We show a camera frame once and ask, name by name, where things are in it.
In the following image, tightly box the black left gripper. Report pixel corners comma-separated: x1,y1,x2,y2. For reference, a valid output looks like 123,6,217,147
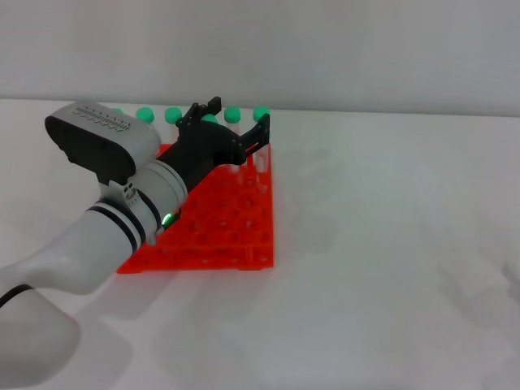
156,96,271,194

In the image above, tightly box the red plastic test tube rack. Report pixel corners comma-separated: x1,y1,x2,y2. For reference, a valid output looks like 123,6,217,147
115,141,277,274

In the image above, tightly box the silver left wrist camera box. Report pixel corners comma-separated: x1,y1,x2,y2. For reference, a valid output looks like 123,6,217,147
44,102,160,184

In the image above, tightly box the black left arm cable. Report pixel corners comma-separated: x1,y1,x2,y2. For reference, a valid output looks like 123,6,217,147
0,286,33,310

